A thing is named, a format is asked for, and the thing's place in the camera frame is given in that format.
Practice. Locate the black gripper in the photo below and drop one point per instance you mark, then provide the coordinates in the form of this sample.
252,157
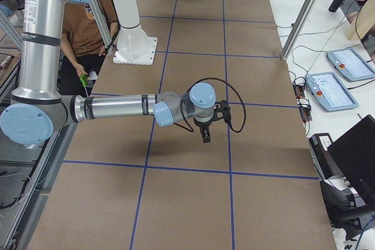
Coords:
203,127

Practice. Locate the person in brown shirt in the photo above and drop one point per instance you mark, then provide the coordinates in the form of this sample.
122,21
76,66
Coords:
82,46

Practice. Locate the orange electronics board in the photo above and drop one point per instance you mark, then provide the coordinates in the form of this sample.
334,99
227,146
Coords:
299,91

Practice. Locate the near teach pendant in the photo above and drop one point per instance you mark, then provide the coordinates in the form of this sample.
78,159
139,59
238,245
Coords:
330,93

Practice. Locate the teach pendant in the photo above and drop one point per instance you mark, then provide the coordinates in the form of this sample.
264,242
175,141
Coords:
330,93
350,64

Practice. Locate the black computer box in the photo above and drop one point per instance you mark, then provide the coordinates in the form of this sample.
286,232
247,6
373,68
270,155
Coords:
319,144

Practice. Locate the black laptop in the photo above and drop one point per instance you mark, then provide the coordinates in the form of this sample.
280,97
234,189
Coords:
353,153

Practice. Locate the far teach pendant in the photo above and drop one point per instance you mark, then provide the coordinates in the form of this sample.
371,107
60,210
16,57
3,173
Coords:
350,64

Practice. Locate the wooden board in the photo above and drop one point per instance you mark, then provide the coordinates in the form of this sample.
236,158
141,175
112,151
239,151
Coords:
361,22

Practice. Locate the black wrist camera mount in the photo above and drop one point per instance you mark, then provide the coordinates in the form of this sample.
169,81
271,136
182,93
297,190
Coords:
222,112

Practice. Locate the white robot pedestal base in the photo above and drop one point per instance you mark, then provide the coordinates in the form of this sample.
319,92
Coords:
133,44

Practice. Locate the aluminium side frame strut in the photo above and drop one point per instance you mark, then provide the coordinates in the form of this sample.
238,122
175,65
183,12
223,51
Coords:
101,22

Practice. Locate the green handled tool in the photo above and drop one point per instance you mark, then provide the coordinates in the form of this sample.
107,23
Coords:
84,80

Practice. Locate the aluminium frame post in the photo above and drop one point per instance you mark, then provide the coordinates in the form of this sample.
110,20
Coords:
297,28

